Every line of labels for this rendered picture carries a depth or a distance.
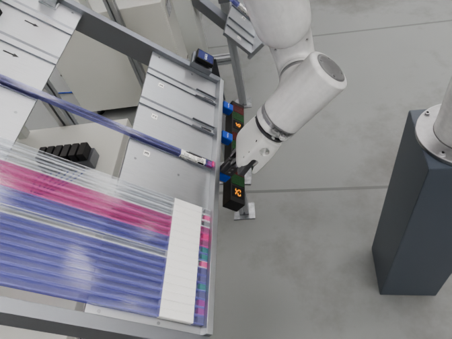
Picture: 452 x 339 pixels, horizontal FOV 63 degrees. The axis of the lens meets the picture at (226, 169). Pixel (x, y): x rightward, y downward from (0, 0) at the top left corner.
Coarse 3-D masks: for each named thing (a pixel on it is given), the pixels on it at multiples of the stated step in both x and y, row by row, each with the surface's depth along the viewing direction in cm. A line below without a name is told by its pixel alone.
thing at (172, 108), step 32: (160, 64) 93; (160, 96) 86; (192, 96) 93; (160, 128) 81; (192, 128) 86; (128, 160) 71; (160, 160) 76; (160, 192) 71; (192, 192) 76; (128, 320) 55; (160, 320) 58
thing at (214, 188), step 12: (216, 84) 102; (216, 96) 98; (216, 108) 94; (216, 120) 91; (216, 132) 88; (216, 144) 85; (216, 156) 82; (216, 168) 80; (216, 180) 78; (216, 192) 76; (216, 204) 74; (216, 216) 73; (216, 228) 71; (216, 240) 70; (216, 252) 68; (204, 312) 61; (204, 324) 60
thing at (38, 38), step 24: (0, 0) 75; (24, 0) 79; (0, 24) 72; (24, 24) 76; (48, 24) 79; (72, 24) 83; (0, 48) 69; (24, 48) 72; (48, 48) 76; (0, 72) 66; (24, 72) 69; (48, 72) 72; (0, 96) 64; (24, 96) 66; (0, 120) 61; (24, 120) 64
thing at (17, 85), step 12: (12, 84) 65; (24, 84) 66; (36, 96) 67; (48, 96) 68; (72, 108) 69; (96, 120) 71; (108, 120) 72; (120, 132) 74; (132, 132) 74; (156, 144) 76; (168, 144) 78
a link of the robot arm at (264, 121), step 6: (264, 102) 70; (264, 108) 68; (258, 114) 70; (264, 114) 68; (258, 120) 69; (264, 120) 68; (270, 120) 67; (264, 126) 68; (270, 126) 68; (276, 126) 67; (270, 132) 69; (276, 132) 68; (282, 132) 68; (282, 138) 68; (288, 138) 70
